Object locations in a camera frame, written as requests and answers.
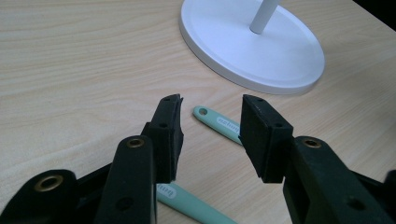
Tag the white utensil stand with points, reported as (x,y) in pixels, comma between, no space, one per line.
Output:
(264,56)

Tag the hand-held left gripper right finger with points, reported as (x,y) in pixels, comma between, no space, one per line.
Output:
(280,149)

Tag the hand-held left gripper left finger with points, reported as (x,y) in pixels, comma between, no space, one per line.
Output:
(134,174)

